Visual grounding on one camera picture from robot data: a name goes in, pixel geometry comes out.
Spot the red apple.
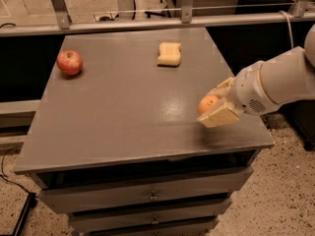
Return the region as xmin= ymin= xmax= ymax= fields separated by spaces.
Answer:
xmin=56 ymin=50 xmax=83 ymax=76

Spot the black floor cable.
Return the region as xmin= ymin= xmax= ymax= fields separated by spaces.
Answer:
xmin=0 ymin=145 xmax=32 ymax=195

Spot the bottom grey drawer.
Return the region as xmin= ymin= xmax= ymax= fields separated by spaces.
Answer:
xmin=87 ymin=216 xmax=219 ymax=236

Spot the yellow sponge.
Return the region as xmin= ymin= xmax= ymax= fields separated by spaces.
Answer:
xmin=157 ymin=42 xmax=181 ymax=67

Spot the orange fruit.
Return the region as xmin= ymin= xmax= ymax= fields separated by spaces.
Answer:
xmin=197 ymin=95 xmax=219 ymax=115

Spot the top grey drawer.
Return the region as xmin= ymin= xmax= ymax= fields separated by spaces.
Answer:
xmin=39 ymin=166 xmax=253 ymax=213

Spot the grey drawer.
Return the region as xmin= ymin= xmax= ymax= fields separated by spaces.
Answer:
xmin=39 ymin=166 xmax=253 ymax=213
xmin=87 ymin=216 xmax=219 ymax=236
xmin=70 ymin=198 xmax=231 ymax=232

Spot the black office chair base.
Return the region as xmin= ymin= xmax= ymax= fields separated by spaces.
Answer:
xmin=145 ymin=0 xmax=171 ymax=19

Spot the grey drawer cabinet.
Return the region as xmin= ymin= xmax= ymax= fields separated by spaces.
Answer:
xmin=13 ymin=27 xmax=276 ymax=236

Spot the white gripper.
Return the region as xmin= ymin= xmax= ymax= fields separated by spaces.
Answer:
xmin=197 ymin=61 xmax=280 ymax=128

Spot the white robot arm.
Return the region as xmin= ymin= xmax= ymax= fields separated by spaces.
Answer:
xmin=197 ymin=25 xmax=315 ymax=128

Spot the middle grey drawer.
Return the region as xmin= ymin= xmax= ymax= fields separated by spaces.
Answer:
xmin=70 ymin=198 xmax=231 ymax=232

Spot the white cable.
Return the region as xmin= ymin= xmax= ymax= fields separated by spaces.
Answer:
xmin=279 ymin=10 xmax=295 ymax=49

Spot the metal frame rail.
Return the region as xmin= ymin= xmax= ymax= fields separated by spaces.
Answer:
xmin=0 ymin=0 xmax=315 ymax=36

